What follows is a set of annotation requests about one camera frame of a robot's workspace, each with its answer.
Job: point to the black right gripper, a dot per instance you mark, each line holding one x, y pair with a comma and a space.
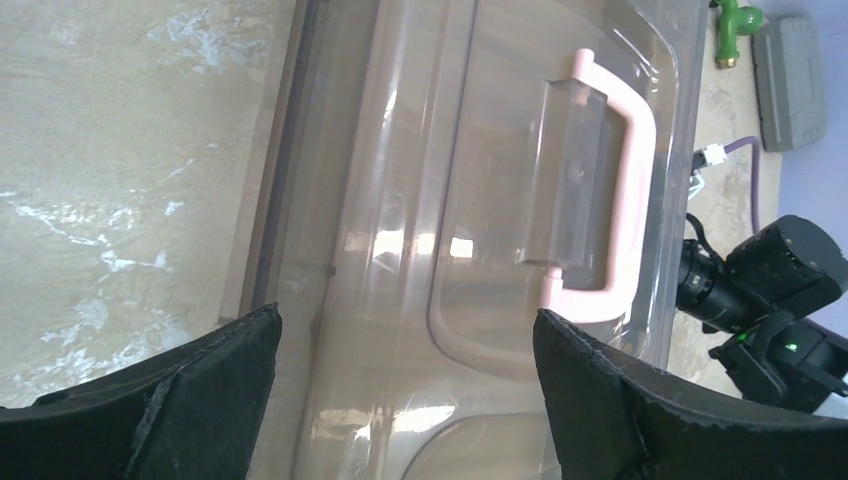
762, 295

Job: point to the beige translucent plastic toolbox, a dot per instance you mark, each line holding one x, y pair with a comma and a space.
431, 162

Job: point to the green orange hose nozzle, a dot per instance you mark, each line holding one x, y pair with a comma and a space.
734, 20

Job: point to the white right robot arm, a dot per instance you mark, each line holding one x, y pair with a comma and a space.
762, 295

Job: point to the grey plastic case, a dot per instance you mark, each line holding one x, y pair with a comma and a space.
789, 83

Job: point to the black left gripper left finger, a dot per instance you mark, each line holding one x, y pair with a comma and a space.
192, 412

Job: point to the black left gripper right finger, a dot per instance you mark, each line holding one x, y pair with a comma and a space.
614, 416

